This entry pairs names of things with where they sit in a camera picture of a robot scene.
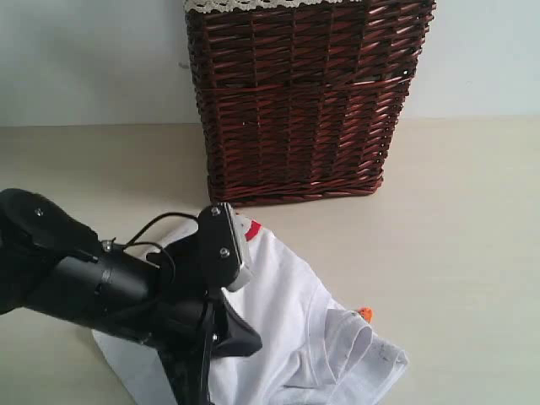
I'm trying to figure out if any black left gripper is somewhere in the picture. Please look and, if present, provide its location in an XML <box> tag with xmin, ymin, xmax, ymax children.
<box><xmin>143</xmin><ymin>202</ymin><xmax>262</xmax><ymax>404</ymax></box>

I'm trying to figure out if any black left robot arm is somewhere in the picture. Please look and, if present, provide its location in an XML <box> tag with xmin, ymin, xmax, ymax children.
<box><xmin>1</xmin><ymin>188</ymin><xmax>262</xmax><ymax>404</ymax></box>

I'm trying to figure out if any orange neck label tag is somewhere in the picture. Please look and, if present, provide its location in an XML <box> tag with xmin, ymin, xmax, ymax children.
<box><xmin>358</xmin><ymin>307</ymin><xmax>374</xmax><ymax>323</ymax></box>

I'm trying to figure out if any dark red wicker basket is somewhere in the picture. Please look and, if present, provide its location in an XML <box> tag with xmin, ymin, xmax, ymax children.
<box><xmin>186</xmin><ymin>0</ymin><xmax>436</xmax><ymax>206</ymax></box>

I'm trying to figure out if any white t-shirt red lettering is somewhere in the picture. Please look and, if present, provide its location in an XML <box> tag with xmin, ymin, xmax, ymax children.
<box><xmin>91</xmin><ymin>213</ymin><xmax>410</xmax><ymax>405</ymax></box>

